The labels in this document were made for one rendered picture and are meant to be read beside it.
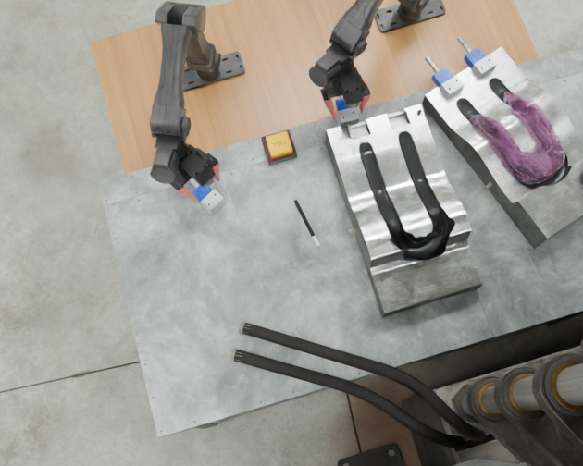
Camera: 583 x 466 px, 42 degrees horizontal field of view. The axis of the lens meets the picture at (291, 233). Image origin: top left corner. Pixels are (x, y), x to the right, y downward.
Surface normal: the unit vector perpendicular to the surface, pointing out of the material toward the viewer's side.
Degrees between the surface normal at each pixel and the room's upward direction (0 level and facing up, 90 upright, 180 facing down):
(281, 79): 0
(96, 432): 0
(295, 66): 0
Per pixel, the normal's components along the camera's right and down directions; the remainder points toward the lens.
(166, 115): -0.07, 0.11
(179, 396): -0.02, -0.25
